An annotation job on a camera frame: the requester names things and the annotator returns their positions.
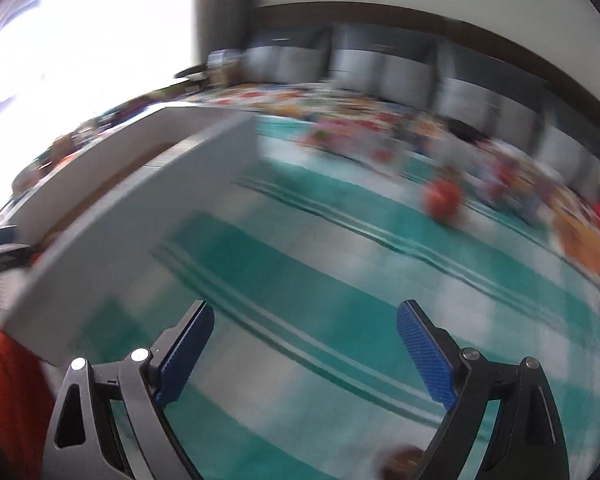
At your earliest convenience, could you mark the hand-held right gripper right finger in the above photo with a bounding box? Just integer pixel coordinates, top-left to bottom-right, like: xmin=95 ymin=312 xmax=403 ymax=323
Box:
xmin=396 ymin=300 xmax=570 ymax=480

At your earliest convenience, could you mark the red round fruit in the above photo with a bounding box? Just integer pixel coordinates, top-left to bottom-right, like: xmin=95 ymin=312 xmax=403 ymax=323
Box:
xmin=422 ymin=177 xmax=466 ymax=224

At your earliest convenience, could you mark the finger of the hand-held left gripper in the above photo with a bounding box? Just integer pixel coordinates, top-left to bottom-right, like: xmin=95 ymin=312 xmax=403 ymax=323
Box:
xmin=0 ymin=226 xmax=33 ymax=281

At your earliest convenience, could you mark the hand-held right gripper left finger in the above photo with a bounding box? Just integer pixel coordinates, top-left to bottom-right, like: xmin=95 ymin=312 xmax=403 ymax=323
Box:
xmin=42 ymin=300 xmax=215 ymax=480

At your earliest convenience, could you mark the orange cloth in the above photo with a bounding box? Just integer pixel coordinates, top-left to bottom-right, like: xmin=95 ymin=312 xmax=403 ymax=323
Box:
xmin=0 ymin=329 xmax=49 ymax=480

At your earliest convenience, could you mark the teal and white plaid blanket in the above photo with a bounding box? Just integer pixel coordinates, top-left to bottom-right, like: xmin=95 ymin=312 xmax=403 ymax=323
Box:
xmin=65 ymin=115 xmax=600 ymax=480

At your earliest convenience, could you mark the grey two-tone pillow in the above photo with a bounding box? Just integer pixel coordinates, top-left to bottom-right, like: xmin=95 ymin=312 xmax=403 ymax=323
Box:
xmin=242 ymin=45 xmax=332 ymax=87
xmin=536 ymin=110 xmax=600 ymax=197
xmin=436 ymin=42 xmax=544 ymax=152
xmin=329 ymin=22 xmax=439 ymax=112

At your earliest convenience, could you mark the grey curtain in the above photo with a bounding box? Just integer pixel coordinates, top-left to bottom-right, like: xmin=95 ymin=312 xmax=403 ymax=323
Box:
xmin=190 ymin=0 xmax=262 ymax=62

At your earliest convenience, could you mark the white box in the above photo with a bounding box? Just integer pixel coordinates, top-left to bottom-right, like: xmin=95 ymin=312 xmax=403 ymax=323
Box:
xmin=0 ymin=105 xmax=261 ymax=367

